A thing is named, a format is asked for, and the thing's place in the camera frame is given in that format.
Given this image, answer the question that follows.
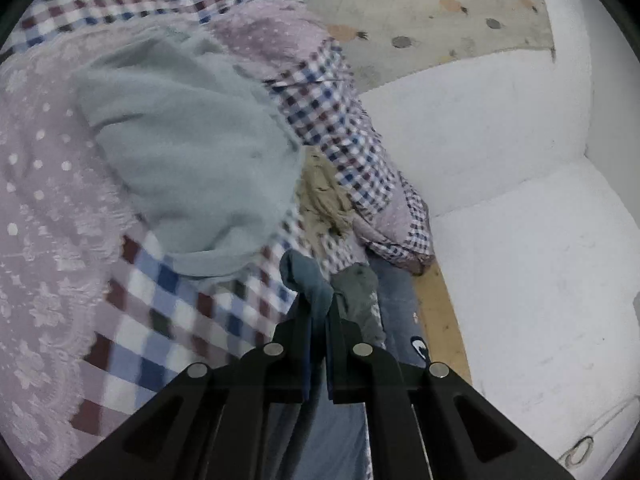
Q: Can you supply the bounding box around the olive green garment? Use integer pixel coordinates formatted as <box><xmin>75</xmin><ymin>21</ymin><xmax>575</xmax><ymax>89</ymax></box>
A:
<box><xmin>330</xmin><ymin>263</ymin><xmax>386</xmax><ymax>348</ymax></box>

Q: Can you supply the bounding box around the khaki beige garment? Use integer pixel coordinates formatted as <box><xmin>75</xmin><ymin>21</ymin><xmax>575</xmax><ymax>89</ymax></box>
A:
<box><xmin>296</xmin><ymin>146</ymin><xmax>354</xmax><ymax>257</ymax></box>

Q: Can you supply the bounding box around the light grey-green sweater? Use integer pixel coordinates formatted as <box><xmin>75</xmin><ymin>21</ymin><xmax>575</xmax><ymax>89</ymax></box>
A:
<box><xmin>74</xmin><ymin>28</ymin><xmax>304</xmax><ymax>281</ymax></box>

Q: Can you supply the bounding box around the white cable on floor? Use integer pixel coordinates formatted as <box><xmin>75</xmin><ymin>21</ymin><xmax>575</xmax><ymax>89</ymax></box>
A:
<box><xmin>556</xmin><ymin>398</ymin><xmax>640</xmax><ymax>468</ymax></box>

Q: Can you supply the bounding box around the wooden bed frame edge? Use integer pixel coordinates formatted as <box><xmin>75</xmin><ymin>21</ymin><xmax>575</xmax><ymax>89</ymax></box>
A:
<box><xmin>413</xmin><ymin>261</ymin><xmax>472</xmax><ymax>384</ymax></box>

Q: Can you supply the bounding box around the navy blue cartoon pillow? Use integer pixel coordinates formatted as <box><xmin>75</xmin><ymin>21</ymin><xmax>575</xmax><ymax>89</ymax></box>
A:
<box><xmin>368</xmin><ymin>252</ymin><xmax>430</xmax><ymax>368</ymax></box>

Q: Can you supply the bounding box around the dark teal blue garment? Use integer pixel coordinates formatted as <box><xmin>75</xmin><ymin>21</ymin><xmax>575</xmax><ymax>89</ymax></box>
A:
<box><xmin>262</xmin><ymin>249</ymin><xmax>367</xmax><ymax>479</ymax></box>

